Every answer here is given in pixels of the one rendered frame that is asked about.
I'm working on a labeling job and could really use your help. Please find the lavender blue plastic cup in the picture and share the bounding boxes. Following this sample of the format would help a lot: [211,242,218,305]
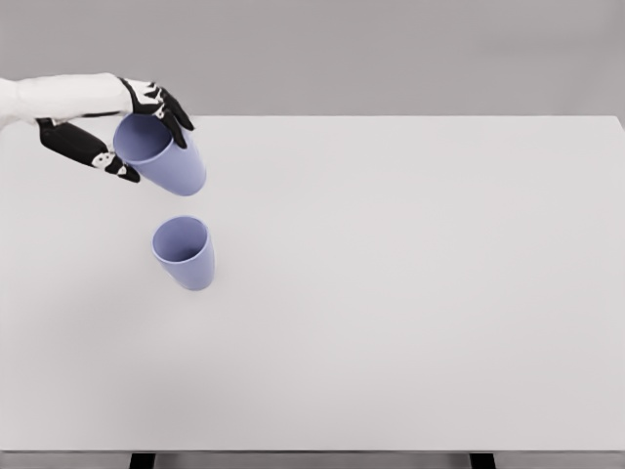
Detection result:
[151,216,216,292]
[112,111,207,198]

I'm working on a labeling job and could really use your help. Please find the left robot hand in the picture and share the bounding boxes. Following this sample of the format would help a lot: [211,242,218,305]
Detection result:
[19,72,195,185]

